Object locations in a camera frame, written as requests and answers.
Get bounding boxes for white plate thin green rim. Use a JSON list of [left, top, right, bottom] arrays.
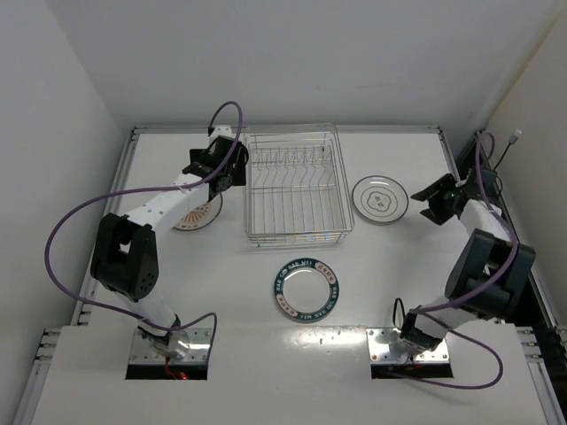
[[351, 175, 409, 225]]

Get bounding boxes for white plate wide green band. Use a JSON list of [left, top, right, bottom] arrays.
[[273, 258, 340, 323]]

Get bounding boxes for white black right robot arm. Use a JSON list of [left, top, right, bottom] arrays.
[[399, 170, 535, 356]]

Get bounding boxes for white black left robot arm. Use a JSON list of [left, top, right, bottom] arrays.
[[90, 127, 249, 357]]

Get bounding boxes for white plate orange sunburst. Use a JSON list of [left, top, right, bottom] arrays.
[[173, 194, 223, 231]]

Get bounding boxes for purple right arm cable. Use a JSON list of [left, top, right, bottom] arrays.
[[384, 130, 519, 390]]

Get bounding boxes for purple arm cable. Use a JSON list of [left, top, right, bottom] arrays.
[[384, 130, 519, 390], [43, 101, 245, 351]]

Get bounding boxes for black cable white plug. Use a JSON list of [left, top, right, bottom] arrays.
[[493, 129, 523, 197]]

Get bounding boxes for metal wire dish rack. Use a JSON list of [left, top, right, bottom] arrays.
[[244, 123, 354, 247]]

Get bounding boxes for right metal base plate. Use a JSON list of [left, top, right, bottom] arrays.
[[366, 328, 450, 366]]

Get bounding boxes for metal base plate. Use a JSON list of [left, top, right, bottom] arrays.
[[128, 328, 212, 366], [366, 328, 450, 366]]

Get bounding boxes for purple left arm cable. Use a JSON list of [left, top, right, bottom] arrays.
[[43, 101, 245, 351]]

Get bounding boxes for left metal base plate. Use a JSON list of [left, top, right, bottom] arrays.
[[128, 328, 212, 366]]

